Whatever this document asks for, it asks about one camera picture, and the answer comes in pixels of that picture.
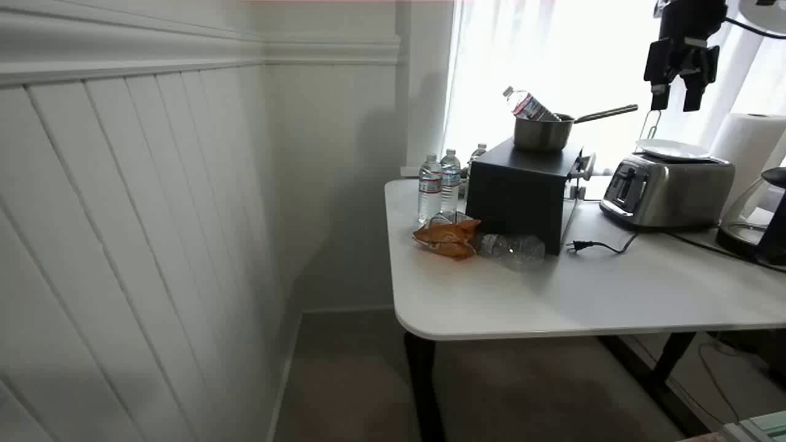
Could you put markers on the black glass kettle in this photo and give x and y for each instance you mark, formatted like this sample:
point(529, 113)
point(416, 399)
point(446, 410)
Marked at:
point(765, 222)

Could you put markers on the clear plastic water bottle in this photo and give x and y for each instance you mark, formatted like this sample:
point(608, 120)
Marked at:
point(427, 192)
point(478, 152)
point(449, 184)

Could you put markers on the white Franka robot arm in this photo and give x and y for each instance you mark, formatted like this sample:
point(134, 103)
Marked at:
point(765, 12)

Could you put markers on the white paper towel roll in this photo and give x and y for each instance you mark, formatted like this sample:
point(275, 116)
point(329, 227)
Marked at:
point(750, 156)

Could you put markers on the orange snack bag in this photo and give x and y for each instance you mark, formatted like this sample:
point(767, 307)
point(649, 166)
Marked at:
point(447, 237)

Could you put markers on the silver slot toaster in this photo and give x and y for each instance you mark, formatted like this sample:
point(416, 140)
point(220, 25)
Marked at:
point(667, 192)

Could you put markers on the red and white carton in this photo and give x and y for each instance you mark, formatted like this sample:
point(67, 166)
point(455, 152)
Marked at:
point(534, 107)

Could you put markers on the white plate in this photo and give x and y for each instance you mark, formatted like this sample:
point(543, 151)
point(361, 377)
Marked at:
point(673, 149)

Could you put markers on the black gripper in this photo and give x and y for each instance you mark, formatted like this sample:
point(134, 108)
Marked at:
point(691, 20)

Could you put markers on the white sheer curtain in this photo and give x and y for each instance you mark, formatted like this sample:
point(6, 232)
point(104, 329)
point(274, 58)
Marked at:
point(573, 58)

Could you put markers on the crumpled clear plastic wrapper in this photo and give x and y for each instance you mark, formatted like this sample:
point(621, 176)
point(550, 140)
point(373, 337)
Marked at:
point(517, 248)

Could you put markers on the black toaster oven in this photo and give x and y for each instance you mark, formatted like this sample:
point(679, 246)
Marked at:
point(518, 197)

